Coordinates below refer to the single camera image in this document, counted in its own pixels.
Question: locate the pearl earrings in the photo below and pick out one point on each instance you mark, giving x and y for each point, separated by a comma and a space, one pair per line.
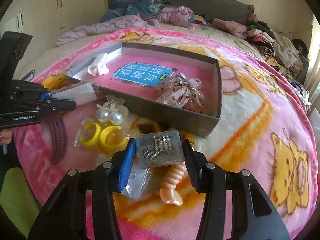
137, 180

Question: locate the dark cardboard tray box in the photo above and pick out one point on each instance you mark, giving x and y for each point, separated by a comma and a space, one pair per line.
198, 123

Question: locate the lilac crumpled blanket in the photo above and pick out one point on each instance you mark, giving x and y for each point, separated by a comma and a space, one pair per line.
107, 27

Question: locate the peach spiral hair clip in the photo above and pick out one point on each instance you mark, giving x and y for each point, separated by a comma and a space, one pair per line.
172, 178

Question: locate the grey bed headboard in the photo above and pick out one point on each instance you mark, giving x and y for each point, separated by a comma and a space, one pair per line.
227, 10

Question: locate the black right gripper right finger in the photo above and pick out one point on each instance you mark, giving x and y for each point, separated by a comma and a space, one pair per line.
196, 166

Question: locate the cream wardrobe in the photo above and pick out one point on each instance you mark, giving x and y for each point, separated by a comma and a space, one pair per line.
46, 20

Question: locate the pink sheer hair scrunchie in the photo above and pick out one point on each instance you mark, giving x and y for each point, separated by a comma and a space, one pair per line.
182, 92

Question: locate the yellow hoop earrings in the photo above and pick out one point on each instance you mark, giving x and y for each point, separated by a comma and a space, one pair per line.
106, 139

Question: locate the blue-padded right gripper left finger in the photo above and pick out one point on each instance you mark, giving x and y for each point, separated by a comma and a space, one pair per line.
122, 164

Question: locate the pearl flower hair clip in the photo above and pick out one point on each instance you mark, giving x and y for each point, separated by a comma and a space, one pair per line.
112, 111

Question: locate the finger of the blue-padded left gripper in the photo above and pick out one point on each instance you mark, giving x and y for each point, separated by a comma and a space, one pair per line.
46, 95

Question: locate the pile of clothes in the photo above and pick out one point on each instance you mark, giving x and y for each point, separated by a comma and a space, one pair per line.
288, 57

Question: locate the pink cartoon fleece blanket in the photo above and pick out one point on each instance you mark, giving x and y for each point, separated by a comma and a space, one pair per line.
263, 128

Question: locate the clear box of rhinestone earrings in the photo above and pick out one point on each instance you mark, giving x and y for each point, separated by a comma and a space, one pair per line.
159, 149

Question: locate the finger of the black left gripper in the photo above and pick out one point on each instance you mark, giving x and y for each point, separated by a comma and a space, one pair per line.
58, 105

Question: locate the cream white hair claw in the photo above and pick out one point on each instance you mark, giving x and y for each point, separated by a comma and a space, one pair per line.
99, 65

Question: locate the maroon hair clip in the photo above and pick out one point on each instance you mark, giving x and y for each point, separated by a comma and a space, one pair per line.
59, 138

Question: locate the dark floral quilt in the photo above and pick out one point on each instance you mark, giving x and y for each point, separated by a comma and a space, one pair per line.
144, 9

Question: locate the person's left hand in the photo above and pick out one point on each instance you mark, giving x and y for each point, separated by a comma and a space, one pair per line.
6, 136

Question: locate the pink folded garment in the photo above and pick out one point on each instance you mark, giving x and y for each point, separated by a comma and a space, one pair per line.
235, 28

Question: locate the clear plastic packet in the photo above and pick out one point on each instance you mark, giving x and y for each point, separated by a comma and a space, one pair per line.
82, 93

